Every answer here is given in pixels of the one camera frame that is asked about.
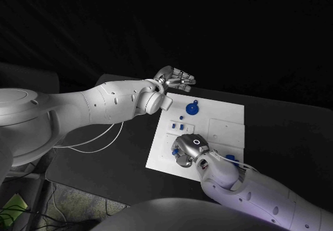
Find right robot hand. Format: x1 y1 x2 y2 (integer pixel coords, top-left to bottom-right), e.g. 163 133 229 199
170 133 219 168

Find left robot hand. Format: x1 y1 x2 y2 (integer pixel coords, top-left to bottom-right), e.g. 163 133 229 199
153 65 197 93

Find white task board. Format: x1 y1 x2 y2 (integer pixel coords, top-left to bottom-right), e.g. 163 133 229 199
146 92 246 182

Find blue gear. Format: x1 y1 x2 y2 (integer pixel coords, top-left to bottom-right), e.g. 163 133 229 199
184 100 200 116

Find large blue block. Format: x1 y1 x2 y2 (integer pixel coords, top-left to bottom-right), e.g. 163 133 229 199
225 154 241 167

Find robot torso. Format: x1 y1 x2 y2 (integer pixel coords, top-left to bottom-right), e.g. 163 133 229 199
91 197 290 231

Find green sheet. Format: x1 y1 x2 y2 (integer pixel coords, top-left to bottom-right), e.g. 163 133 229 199
0 193 29 227

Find white floor cable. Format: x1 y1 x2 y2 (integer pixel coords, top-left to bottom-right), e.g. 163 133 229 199
50 183 69 223

